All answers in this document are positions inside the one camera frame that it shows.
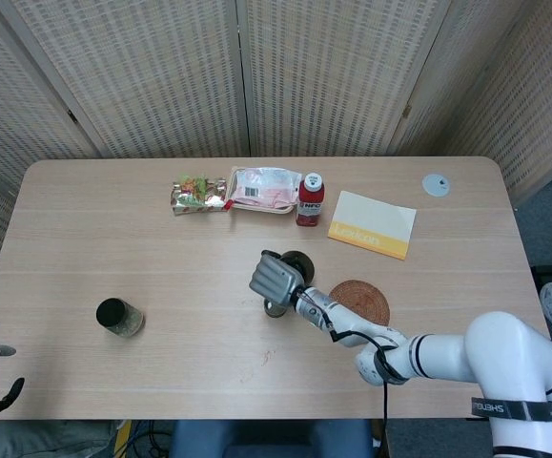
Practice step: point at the woven rattan coaster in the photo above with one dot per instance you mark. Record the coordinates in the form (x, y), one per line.
(366, 300)

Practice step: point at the red NFC juice bottle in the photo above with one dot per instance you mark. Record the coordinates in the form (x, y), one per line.
(310, 205)

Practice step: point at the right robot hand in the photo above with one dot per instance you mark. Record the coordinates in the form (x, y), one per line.
(275, 279)

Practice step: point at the grey fabric cover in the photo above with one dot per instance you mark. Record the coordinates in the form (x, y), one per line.
(42, 441)

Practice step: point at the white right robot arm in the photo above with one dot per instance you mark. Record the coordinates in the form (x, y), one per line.
(495, 348)

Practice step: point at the beige food container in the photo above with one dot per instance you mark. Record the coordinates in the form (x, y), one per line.
(256, 207)

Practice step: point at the green snack packet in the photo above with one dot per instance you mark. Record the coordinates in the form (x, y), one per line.
(197, 186)

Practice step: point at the silver red foil packet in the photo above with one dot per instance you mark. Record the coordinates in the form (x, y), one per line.
(185, 206)

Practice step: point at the dark ceramic teacup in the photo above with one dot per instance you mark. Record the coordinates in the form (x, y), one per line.
(275, 311)

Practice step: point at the black teapot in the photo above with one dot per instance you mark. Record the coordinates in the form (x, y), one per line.
(305, 266)

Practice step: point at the woven folding screen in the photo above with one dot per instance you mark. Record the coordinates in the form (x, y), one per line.
(161, 71)

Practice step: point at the pink plastic bag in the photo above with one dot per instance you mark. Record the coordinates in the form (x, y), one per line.
(261, 183)

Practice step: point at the glass jar with black lid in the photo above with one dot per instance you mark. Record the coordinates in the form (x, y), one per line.
(113, 314)

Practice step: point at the yellow white Lexicon book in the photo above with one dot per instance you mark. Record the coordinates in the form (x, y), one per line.
(375, 219)

